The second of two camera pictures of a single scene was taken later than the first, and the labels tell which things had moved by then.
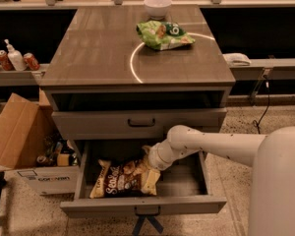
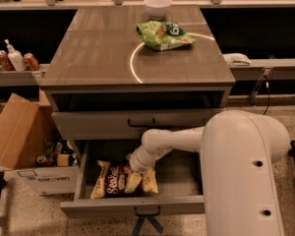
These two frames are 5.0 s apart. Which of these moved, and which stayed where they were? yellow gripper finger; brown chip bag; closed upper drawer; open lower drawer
Moved: yellow gripper finger
Stayed: closed upper drawer; brown chip bag; open lower drawer
